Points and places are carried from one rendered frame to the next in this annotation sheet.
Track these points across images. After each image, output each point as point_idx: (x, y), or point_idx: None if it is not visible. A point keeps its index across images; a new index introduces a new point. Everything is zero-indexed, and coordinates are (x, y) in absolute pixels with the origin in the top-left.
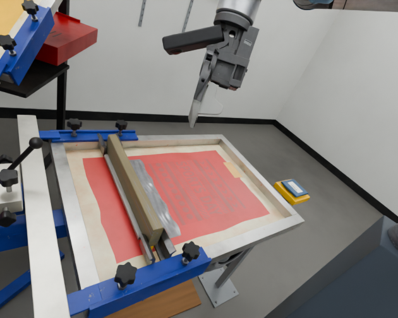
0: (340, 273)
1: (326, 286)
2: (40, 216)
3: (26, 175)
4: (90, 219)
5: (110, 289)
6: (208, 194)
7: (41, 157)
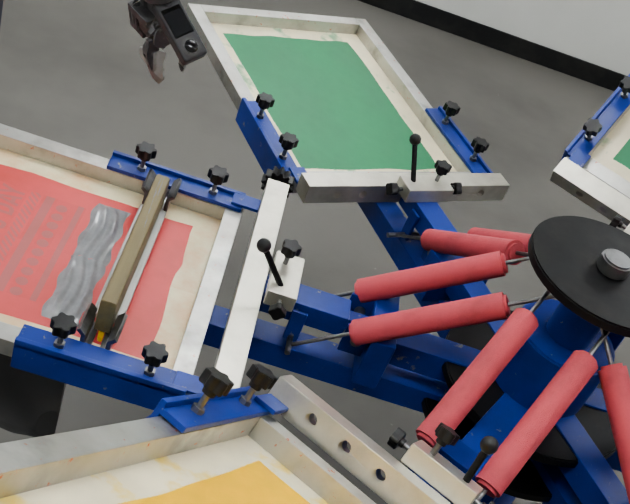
0: None
1: None
2: (260, 252)
3: (257, 297)
4: (192, 273)
5: (223, 196)
6: None
7: (232, 315)
